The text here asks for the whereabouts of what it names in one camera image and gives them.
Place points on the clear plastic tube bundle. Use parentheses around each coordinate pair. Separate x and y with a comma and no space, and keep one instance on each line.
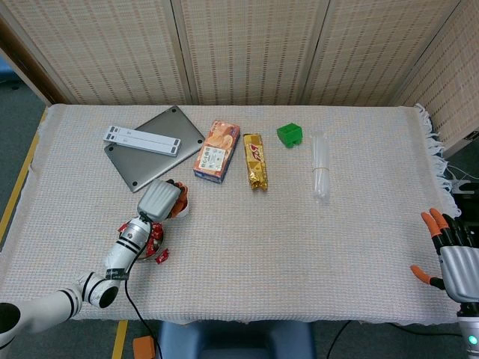
(321,183)

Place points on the orange block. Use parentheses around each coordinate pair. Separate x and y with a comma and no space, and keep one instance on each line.
(144,347)

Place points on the dark brown wooden beam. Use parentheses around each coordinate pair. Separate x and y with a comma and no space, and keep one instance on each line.
(22,56)

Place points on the orange and blue biscuit box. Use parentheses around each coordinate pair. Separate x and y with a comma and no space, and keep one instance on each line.
(215,157)

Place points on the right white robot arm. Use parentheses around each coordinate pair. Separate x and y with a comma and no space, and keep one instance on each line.
(467,325)

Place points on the gold foil snack packet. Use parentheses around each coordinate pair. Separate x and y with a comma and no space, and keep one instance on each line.
(256,164)

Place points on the white woven tablecloth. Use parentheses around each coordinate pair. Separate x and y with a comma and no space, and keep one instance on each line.
(262,254)

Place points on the bowl of red candies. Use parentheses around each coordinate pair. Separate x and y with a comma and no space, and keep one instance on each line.
(161,247)

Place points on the black equipment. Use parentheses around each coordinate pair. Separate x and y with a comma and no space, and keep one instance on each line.
(464,188)

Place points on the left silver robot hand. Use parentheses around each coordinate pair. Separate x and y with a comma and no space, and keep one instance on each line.
(157,198)

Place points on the yellow rubber band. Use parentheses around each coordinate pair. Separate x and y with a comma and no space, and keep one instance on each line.
(321,170)

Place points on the grey closed laptop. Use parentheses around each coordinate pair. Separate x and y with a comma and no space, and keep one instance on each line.
(157,164)

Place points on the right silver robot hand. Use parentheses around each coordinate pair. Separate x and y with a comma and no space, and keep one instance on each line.
(462,271)

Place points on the white folding laptop stand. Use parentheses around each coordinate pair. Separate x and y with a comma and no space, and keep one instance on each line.
(142,140)

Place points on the green plastic block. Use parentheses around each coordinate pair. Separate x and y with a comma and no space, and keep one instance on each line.
(288,134)

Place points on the beige woven screen panel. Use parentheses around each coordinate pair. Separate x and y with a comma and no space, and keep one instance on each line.
(374,52)
(105,52)
(453,82)
(250,52)

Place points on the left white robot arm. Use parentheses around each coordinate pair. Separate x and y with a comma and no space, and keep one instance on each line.
(123,252)

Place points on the white paper cup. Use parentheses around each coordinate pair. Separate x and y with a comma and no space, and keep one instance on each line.
(183,213)

